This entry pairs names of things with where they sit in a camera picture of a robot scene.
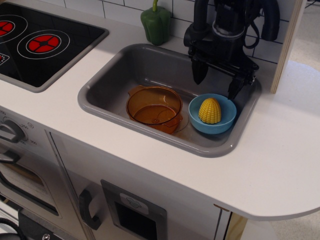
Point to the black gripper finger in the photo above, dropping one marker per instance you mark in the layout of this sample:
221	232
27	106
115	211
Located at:
235	87
199	71

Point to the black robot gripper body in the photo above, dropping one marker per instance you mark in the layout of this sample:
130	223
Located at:
223	54

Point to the yellow toy corn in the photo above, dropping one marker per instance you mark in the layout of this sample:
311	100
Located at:
210	111

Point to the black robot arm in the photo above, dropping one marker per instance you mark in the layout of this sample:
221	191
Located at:
221	45

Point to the light blue bowl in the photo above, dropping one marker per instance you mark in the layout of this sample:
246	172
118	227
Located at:
228	109

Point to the grey sink basin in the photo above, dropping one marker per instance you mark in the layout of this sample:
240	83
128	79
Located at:
106	94

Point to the black toy faucet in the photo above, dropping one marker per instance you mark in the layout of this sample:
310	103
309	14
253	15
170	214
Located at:
248	20

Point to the orange transparent pot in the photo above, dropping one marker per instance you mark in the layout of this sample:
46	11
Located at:
157	107

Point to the green toy bell pepper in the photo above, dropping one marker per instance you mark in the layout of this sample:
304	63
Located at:
156	23

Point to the wooden side panel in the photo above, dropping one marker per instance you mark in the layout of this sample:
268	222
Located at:
290	35

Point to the white cabinet door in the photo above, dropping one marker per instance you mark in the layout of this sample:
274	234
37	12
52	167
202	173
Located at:
190	216

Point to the black toy stovetop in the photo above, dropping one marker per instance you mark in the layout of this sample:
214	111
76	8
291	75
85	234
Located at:
37	48

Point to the grey dispenser panel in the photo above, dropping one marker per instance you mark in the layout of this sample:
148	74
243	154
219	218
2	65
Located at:
135	215

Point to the grey oven knob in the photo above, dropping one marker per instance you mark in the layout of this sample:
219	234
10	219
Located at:
11	132

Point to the toy oven door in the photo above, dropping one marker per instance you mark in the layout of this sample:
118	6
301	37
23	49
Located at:
24	179

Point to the black cabinet door handle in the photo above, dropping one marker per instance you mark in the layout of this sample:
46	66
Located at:
84	202

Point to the grey oven door handle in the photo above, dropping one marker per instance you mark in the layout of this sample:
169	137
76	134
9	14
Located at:
9	156

